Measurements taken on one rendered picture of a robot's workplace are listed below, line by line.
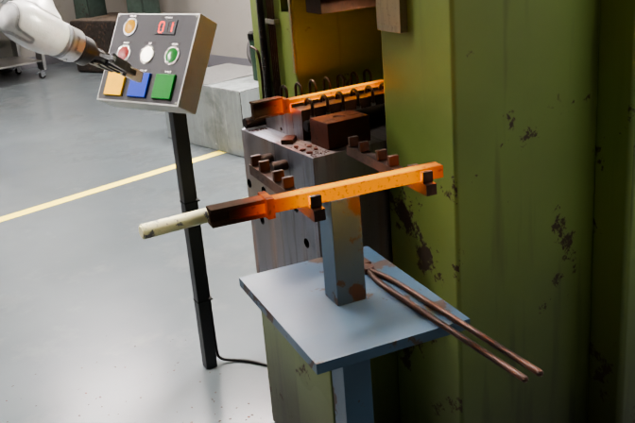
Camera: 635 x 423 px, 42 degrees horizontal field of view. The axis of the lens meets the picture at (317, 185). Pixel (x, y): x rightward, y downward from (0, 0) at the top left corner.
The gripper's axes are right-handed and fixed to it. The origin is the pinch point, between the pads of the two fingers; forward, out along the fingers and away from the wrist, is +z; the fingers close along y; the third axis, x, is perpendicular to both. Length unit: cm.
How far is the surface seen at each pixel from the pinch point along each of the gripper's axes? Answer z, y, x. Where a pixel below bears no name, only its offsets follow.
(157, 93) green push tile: 12.3, -1.4, -2.0
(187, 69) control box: 13.4, 6.8, 6.1
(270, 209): -48, 92, -35
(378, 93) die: 26, 63, 6
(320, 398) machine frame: 37, 58, -74
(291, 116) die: 10.4, 48.6, -5.6
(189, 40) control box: 13.0, 5.2, 14.7
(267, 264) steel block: 31, 37, -43
